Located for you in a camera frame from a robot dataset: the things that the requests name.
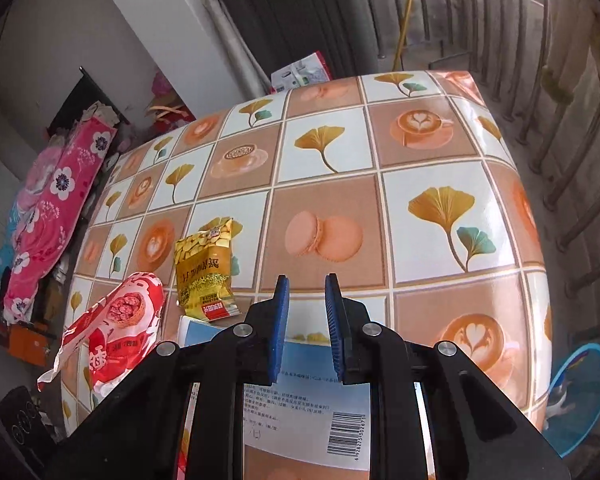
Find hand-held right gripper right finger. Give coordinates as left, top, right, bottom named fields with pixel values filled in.
left=324, top=273, right=551, bottom=480

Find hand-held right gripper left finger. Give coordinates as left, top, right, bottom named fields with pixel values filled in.
left=55, top=274, right=291, bottom=480

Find white and blue packet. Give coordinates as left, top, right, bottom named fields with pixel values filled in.
left=177, top=315, right=421, bottom=480

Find blue mesh bin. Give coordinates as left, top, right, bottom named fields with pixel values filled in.
left=545, top=342, right=600, bottom=458

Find yellow snack packet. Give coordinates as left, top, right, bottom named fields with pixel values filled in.
left=174, top=216, right=243, bottom=322

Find table with patterned tablecloth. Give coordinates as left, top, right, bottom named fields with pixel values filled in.
left=60, top=70, right=553, bottom=480

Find red and white snack bag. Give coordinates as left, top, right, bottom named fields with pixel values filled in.
left=36, top=271, right=166, bottom=396

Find red plastic bags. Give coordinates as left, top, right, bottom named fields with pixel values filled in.
left=147, top=72, right=196, bottom=128

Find red and white plastic pouch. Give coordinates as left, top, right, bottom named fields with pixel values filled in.
left=271, top=52, right=333, bottom=95

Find orange box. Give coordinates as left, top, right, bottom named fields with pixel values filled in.
left=7, top=322, right=51, bottom=368

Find black device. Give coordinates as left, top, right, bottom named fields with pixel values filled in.
left=0, top=385, right=56, bottom=480

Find dark bag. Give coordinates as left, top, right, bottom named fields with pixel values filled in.
left=47, top=67, right=131, bottom=136

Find black chair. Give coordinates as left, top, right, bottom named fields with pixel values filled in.
left=210, top=0, right=376, bottom=96

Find yellow stick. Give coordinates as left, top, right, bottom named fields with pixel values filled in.
left=391, top=0, right=421, bottom=72

